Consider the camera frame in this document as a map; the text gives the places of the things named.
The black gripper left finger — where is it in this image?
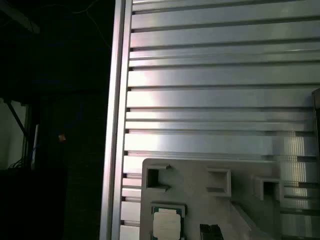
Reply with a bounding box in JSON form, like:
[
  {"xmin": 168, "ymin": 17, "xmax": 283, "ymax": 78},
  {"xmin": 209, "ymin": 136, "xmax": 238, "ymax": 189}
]
[{"xmin": 199, "ymin": 223, "xmax": 211, "ymax": 240}]

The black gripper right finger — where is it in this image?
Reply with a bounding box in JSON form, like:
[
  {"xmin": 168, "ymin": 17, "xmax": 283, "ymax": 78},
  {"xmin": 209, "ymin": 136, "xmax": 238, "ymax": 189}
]
[{"xmin": 209, "ymin": 224, "xmax": 224, "ymax": 240}]

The grey parts rack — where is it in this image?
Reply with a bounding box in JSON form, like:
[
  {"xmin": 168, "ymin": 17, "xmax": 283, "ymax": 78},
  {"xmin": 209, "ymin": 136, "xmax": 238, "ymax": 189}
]
[{"xmin": 140, "ymin": 157, "xmax": 283, "ymax": 240}]

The black PC case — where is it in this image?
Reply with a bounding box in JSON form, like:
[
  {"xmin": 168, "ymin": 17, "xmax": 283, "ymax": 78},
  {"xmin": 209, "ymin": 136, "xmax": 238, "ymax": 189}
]
[{"xmin": 310, "ymin": 87, "xmax": 320, "ymax": 161}]

